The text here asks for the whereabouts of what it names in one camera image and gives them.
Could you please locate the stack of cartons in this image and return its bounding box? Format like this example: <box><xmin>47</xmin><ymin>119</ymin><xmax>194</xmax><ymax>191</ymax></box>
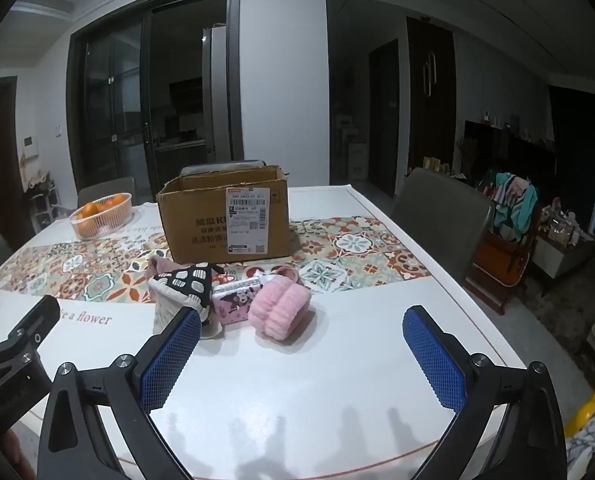
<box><xmin>336</xmin><ymin>115</ymin><xmax>368</xmax><ymax>181</ymax></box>

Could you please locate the white packet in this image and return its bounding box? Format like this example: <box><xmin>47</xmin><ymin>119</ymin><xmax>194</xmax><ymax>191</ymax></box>
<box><xmin>248</xmin><ymin>267</ymin><xmax>279</xmax><ymax>287</ymax></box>

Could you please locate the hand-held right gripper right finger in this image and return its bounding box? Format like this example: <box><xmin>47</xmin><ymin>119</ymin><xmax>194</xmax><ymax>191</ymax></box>
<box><xmin>402</xmin><ymin>304</ymin><xmax>568</xmax><ymax>480</ymax></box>

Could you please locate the dark brown wooden door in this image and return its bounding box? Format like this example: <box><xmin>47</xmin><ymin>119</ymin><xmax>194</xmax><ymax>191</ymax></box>
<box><xmin>0</xmin><ymin>76</ymin><xmax>34</xmax><ymax>252</ymax></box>

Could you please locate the wooden high chair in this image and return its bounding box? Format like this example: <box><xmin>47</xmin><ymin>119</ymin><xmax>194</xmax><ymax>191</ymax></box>
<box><xmin>465</xmin><ymin>200</ymin><xmax>544</xmax><ymax>316</ymax></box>

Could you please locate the yellow plastic toy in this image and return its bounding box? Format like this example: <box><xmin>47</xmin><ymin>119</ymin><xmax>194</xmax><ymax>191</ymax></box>
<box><xmin>565</xmin><ymin>386</ymin><xmax>595</xmax><ymax>437</ymax></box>

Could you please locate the dark framed sliding glass door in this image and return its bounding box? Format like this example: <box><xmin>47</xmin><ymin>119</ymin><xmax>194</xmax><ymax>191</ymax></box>
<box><xmin>68</xmin><ymin>0</ymin><xmax>244</xmax><ymax>202</ymax></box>

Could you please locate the silver refrigerator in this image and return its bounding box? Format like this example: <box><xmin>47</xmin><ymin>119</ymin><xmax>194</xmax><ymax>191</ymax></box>
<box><xmin>201</xmin><ymin>24</ymin><xmax>231</xmax><ymax>165</ymax></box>

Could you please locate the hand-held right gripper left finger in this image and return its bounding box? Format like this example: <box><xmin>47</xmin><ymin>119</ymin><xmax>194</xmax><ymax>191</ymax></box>
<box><xmin>36</xmin><ymin>305</ymin><xmax>203</xmax><ymax>480</ymax></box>

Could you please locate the black television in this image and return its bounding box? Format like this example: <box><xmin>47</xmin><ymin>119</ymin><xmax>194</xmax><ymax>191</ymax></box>
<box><xmin>465</xmin><ymin>120</ymin><xmax>558</xmax><ymax>187</ymax></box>

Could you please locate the pile of oranges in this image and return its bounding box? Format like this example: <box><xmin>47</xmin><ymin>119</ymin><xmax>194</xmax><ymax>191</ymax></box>
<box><xmin>76</xmin><ymin>194</ymin><xmax>128</xmax><ymax>236</ymax></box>

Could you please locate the dark entrance door with handles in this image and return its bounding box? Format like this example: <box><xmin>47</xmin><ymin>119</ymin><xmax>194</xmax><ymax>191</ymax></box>
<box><xmin>406</xmin><ymin>16</ymin><xmax>456</xmax><ymax>172</ymax></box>

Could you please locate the white side table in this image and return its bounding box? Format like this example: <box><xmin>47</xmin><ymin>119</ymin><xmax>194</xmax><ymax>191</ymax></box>
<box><xmin>532</xmin><ymin>232</ymin><xmax>595</xmax><ymax>282</ymax></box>

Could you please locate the pink cloth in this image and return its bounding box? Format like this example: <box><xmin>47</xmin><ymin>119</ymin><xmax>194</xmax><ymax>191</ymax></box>
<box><xmin>146</xmin><ymin>255</ymin><xmax>179</xmax><ymax>282</ymax></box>

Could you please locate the white shoe rack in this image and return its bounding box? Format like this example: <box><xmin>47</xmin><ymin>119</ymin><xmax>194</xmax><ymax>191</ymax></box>
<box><xmin>22</xmin><ymin>170</ymin><xmax>59</xmax><ymax>227</ymax></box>

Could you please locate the black white patterned oven mitt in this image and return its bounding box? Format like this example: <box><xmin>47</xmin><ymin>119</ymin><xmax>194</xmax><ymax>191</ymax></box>
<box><xmin>148</xmin><ymin>261</ymin><xmax>227</xmax><ymax>336</ymax></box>

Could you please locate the pink ring-shaped roll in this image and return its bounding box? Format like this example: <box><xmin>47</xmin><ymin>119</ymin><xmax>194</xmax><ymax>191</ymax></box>
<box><xmin>272</xmin><ymin>266</ymin><xmax>301</xmax><ymax>287</ymax></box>

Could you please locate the white plastic fruit basket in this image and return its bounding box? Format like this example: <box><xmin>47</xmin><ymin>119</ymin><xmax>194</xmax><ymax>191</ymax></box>
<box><xmin>68</xmin><ymin>193</ymin><xmax>134</xmax><ymax>239</ymax></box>

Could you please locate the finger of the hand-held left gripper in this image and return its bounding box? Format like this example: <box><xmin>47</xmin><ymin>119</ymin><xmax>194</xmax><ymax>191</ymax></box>
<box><xmin>0</xmin><ymin>294</ymin><xmax>61</xmax><ymax>376</ymax></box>

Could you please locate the pink cartoon tissue packet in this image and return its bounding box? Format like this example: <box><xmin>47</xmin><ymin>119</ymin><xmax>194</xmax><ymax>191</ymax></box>
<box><xmin>212</xmin><ymin>280</ymin><xmax>264</xmax><ymax>326</ymax></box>

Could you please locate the brown cardboard box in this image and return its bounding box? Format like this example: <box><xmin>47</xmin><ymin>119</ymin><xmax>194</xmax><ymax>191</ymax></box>
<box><xmin>156</xmin><ymin>164</ymin><xmax>293</xmax><ymax>265</ymax></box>

